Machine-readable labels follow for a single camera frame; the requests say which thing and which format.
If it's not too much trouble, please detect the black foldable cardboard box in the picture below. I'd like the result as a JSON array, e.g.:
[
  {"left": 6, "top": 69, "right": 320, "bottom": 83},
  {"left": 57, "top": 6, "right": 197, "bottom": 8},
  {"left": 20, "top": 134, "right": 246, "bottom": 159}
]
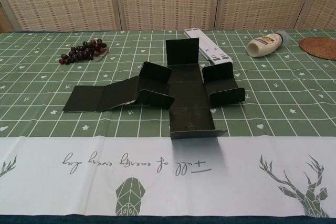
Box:
[{"left": 62, "top": 38, "right": 246, "bottom": 140}]

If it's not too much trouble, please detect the white folding laptop stand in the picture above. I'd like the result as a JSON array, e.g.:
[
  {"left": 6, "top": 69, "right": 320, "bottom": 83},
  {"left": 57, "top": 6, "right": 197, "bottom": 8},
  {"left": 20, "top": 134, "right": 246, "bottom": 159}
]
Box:
[{"left": 184, "top": 28, "right": 234, "bottom": 65}]

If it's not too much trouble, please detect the dark red grape bunch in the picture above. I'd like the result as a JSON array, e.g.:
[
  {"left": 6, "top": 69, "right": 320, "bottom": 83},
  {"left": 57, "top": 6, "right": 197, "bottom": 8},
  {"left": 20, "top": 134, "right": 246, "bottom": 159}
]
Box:
[{"left": 58, "top": 39, "right": 108, "bottom": 66}]

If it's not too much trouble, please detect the cream mayonnaise squeeze bottle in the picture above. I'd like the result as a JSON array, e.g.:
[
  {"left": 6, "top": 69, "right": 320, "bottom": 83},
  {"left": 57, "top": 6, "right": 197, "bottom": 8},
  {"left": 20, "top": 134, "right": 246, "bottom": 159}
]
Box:
[{"left": 247, "top": 30, "right": 290, "bottom": 58}]

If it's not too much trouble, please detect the green checked tablecloth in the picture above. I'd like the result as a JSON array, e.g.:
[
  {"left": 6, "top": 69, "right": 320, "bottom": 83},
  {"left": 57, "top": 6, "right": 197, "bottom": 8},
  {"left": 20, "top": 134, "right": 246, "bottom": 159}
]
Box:
[{"left": 0, "top": 28, "right": 336, "bottom": 219}]

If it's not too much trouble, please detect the round brown woven coaster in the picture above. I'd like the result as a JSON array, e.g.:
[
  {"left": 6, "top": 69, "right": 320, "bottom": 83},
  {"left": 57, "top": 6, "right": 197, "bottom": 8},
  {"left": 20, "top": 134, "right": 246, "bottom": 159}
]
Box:
[{"left": 299, "top": 37, "right": 336, "bottom": 61}]

